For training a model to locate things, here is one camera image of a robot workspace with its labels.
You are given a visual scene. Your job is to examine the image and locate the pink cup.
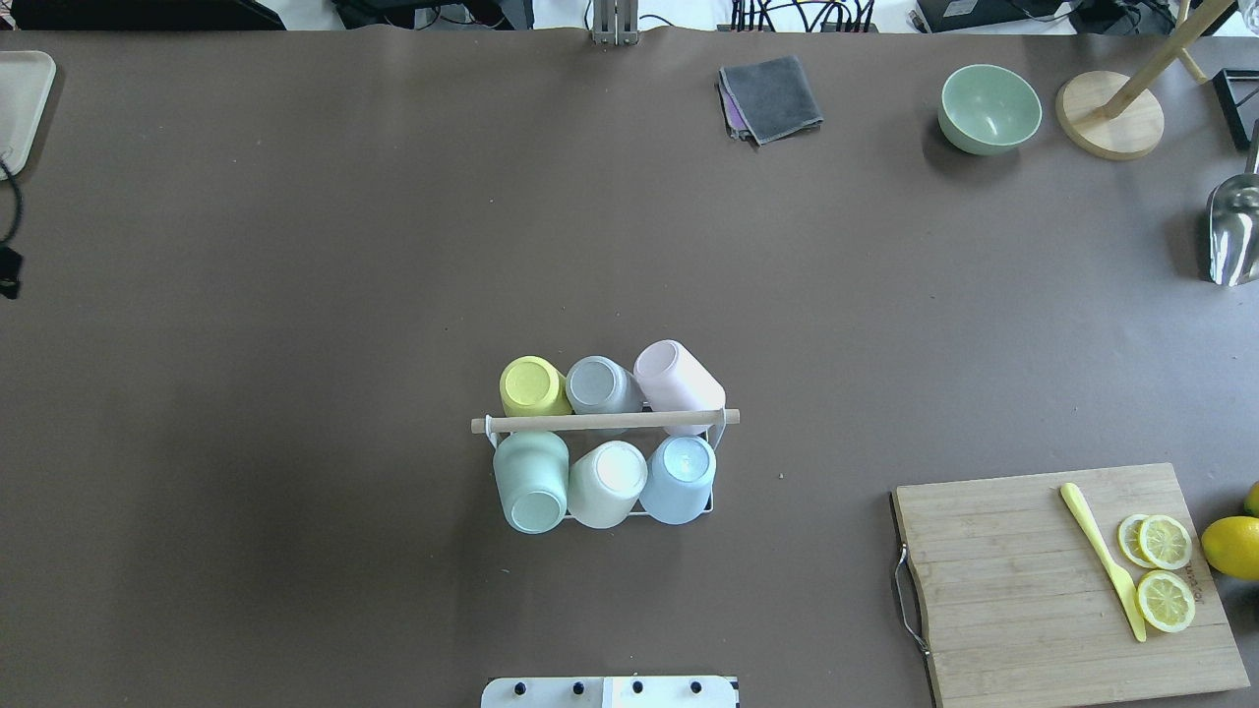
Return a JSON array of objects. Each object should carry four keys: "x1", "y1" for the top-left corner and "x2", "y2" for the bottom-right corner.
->
[{"x1": 632, "y1": 339, "x2": 726, "y2": 412}]

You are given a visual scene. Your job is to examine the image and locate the mint green cup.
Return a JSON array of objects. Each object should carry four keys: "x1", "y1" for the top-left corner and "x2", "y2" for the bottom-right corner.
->
[{"x1": 492, "y1": 432, "x2": 570, "y2": 534}]

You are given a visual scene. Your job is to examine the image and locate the grey cup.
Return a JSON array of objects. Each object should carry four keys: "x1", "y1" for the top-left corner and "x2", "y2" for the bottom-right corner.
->
[{"x1": 567, "y1": 357, "x2": 646, "y2": 414}]

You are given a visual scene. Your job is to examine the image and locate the yellow cup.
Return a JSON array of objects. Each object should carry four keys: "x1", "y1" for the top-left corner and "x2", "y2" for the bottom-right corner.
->
[{"x1": 499, "y1": 355, "x2": 572, "y2": 417}]

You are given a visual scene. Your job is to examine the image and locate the light blue cup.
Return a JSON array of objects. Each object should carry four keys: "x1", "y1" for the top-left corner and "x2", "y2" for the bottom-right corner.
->
[{"x1": 640, "y1": 436, "x2": 716, "y2": 525}]

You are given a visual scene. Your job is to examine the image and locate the white cup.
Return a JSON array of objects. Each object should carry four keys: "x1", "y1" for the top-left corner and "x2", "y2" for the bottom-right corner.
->
[{"x1": 568, "y1": 441, "x2": 648, "y2": 529}]

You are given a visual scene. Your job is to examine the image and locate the purple cloth underneath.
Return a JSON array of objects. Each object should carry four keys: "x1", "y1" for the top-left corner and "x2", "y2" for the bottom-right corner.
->
[{"x1": 716, "y1": 82, "x2": 752, "y2": 141}]

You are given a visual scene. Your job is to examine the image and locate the grey folded cloth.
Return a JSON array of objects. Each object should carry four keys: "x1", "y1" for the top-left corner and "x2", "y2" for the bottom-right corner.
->
[{"x1": 718, "y1": 55, "x2": 823, "y2": 147}]

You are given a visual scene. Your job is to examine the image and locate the mint green bowl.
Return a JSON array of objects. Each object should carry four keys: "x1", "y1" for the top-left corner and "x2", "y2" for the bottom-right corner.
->
[{"x1": 938, "y1": 64, "x2": 1042, "y2": 156}]

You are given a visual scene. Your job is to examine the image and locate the black power box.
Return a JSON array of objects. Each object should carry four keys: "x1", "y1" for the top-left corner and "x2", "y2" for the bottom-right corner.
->
[{"x1": 910, "y1": 1, "x2": 1080, "y2": 34}]

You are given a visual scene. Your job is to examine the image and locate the yellow plastic knife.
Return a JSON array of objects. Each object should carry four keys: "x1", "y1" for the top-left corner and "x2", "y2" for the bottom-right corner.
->
[{"x1": 1058, "y1": 481, "x2": 1148, "y2": 642}]

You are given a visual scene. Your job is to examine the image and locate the bamboo cutting board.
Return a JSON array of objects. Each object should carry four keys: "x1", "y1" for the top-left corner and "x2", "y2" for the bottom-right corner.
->
[{"x1": 893, "y1": 464, "x2": 1250, "y2": 707}]

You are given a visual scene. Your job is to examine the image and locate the lemon slice behind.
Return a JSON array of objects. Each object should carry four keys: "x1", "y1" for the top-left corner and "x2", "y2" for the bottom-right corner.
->
[{"x1": 1115, "y1": 511, "x2": 1156, "y2": 569}]

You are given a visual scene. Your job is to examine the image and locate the lemon slice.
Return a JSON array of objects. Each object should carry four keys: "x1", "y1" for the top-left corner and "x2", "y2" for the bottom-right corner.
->
[
  {"x1": 1136, "y1": 514, "x2": 1194, "y2": 569},
  {"x1": 1136, "y1": 569, "x2": 1196, "y2": 632},
  {"x1": 1115, "y1": 511, "x2": 1156, "y2": 569}
]

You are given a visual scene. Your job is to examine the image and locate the wooden mug tree stand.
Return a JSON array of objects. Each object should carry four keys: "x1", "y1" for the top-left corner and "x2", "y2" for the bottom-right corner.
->
[{"x1": 1053, "y1": 1, "x2": 1236, "y2": 161}]

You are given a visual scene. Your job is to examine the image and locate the lemon slice front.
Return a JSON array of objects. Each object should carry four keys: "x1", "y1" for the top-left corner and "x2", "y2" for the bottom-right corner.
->
[{"x1": 1136, "y1": 514, "x2": 1194, "y2": 569}]

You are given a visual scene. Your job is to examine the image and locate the lemon slice top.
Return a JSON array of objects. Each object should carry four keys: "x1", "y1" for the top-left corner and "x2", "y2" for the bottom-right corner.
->
[{"x1": 1136, "y1": 569, "x2": 1196, "y2": 632}]

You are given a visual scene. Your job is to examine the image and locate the metal scoop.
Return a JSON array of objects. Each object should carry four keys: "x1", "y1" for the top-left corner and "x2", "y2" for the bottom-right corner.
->
[{"x1": 1207, "y1": 135, "x2": 1258, "y2": 287}]

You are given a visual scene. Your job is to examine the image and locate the whole yellow lemon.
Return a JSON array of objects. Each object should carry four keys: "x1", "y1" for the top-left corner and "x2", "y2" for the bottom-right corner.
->
[{"x1": 1200, "y1": 515, "x2": 1259, "y2": 582}]

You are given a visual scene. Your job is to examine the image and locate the black tray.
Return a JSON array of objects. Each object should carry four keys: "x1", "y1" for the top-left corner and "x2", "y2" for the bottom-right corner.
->
[{"x1": 1211, "y1": 68, "x2": 1258, "y2": 151}]

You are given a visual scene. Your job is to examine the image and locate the white wire cup rack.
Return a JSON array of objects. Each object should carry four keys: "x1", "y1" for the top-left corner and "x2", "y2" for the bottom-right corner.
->
[{"x1": 471, "y1": 409, "x2": 739, "y2": 527}]

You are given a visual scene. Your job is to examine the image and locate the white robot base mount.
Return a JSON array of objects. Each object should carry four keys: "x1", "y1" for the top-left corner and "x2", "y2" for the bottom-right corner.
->
[{"x1": 480, "y1": 674, "x2": 742, "y2": 707}]

